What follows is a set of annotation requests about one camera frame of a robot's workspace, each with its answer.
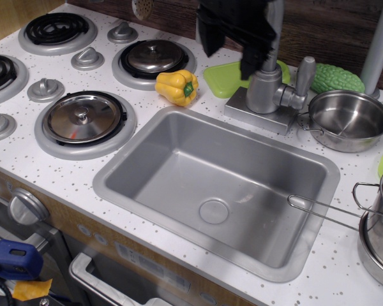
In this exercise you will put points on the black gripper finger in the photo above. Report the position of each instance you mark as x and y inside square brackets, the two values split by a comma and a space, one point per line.
[211, 38]
[256, 57]

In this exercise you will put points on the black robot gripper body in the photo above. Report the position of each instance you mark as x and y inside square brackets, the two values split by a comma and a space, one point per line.
[241, 21]

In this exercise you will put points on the silver toy faucet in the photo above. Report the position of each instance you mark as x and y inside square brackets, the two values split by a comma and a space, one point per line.
[268, 103]

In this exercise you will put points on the green toy cutting board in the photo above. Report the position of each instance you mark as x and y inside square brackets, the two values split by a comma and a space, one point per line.
[225, 79]

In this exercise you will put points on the yellow toy bell pepper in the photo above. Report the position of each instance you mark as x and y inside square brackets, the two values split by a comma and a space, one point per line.
[179, 87]

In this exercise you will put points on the steel pot lid back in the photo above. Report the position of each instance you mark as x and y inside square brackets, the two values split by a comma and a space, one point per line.
[147, 59]

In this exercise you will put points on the steel pot lid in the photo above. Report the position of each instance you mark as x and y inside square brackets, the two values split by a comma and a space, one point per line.
[84, 117]
[147, 59]

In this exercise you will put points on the hanging slotted spoon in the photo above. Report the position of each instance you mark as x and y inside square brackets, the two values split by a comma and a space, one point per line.
[142, 9]

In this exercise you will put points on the green toy bitter gourd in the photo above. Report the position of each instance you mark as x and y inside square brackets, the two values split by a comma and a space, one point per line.
[329, 78]

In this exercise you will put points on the grey stove knob back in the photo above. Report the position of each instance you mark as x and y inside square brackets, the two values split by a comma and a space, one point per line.
[122, 34]

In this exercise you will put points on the grey stove knob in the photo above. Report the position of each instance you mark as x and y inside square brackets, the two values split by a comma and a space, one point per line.
[88, 59]
[45, 91]
[122, 34]

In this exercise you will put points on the grey plastic sink basin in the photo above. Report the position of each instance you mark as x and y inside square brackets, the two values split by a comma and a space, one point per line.
[251, 200]

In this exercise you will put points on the steel pot lid front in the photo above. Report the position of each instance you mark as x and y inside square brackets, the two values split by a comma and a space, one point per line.
[84, 117]

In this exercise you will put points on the black coil burner back left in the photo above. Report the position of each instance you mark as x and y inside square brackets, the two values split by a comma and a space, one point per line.
[56, 28]

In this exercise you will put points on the grey stove knob front middle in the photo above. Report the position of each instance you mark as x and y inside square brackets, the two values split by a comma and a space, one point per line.
[45, 91]

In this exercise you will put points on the grey oven knob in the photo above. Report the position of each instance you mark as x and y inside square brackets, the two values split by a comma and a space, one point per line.
[25, 208]

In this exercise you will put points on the blue clamp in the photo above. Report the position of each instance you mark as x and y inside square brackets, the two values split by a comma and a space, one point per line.
[19, 261]

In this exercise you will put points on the steel pan with handles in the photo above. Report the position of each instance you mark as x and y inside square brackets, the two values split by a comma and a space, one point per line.
[345, 121]

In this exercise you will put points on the grey vertical post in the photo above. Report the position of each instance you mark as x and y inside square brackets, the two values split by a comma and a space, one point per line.
[373, 64]

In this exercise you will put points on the steel pan with wire handle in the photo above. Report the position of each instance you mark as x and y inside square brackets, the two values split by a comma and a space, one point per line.
[366, 254]

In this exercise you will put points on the grey oven door handle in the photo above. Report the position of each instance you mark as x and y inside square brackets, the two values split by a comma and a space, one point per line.
[109, 283]

